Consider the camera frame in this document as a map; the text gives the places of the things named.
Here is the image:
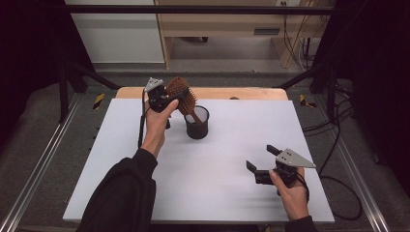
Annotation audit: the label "bundle of hanging cables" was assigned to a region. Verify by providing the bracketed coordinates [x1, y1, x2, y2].
[281, 2, 331, 73]

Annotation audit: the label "person's left hand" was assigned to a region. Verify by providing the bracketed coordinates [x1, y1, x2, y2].
[140, 99, 180, 160]

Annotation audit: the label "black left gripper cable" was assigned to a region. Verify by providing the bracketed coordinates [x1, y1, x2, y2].
[137, 88, 152, 150]

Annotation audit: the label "yellow black tape strip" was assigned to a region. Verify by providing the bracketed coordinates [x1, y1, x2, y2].
[92, 93, 106, 111]
[299, 94, 318, 109]

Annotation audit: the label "light wooden table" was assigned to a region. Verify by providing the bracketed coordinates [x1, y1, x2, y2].
[114, 86, 289, 102]

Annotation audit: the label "black metal stand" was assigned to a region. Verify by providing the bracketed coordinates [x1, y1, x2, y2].
[273, 62, 338, 124]
[58, 59, 121, 124]

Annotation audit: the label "white cabinet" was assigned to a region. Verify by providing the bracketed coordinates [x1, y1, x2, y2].
[64, 0, 165, 65]

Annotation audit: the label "black mesh cup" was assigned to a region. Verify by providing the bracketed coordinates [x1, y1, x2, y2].
[183, 104, 211, 140]

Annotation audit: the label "aluminium rail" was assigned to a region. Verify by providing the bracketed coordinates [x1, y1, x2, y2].
[0, 92, 84, 232]
[312, 94, 392, 232]

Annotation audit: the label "black horizontal frame bar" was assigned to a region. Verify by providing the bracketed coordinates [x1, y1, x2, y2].
[63, 4, 337, 16]

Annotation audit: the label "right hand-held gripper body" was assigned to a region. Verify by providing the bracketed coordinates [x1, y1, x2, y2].
[273, 147, 317, 189]

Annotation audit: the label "person's right hand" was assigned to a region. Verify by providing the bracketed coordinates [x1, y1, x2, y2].
[268, 167, 310, 222]

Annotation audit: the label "brown wooden hairbrush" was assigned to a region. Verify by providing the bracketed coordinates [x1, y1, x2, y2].
[165, 75, 204, 126]

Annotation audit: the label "white board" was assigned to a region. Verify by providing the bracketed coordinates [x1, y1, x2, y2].
[62, 98, 336, 225]

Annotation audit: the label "dark curtain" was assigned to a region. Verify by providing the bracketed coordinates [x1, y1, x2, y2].
[311, 0, 410, 197]
[0, 0, 96, 148]

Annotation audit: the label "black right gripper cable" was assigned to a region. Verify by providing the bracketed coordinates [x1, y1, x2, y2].
[298, 172, 364, 222]

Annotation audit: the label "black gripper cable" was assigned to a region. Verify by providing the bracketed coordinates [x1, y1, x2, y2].
[298, 172, 364, 222]
[137, 88, 152, 150]

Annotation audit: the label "black floor cables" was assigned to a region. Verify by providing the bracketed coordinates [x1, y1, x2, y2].
[302, 81, 356, 169]

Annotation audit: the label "light wooden desk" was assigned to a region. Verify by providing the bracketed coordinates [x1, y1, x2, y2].
[154, 0, 337, 70]

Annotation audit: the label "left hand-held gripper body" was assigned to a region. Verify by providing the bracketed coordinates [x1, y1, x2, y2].
[143, 76, 177, 114]

